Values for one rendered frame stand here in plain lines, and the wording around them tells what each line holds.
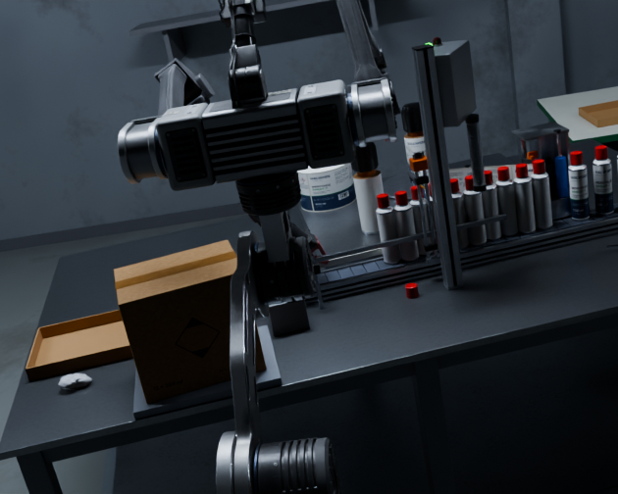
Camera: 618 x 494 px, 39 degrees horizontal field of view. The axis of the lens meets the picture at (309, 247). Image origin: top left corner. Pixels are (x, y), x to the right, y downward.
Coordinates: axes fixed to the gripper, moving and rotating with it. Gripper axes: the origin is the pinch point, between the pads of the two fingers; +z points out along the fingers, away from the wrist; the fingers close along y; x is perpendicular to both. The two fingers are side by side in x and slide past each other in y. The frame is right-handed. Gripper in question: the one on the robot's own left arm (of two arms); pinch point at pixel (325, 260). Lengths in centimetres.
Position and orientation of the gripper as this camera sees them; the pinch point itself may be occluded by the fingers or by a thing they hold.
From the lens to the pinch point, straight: 251.5
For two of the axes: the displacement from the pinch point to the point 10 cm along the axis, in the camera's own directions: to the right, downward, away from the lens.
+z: 7.5, 5.7, 3.3
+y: -1.4, -3.5, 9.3
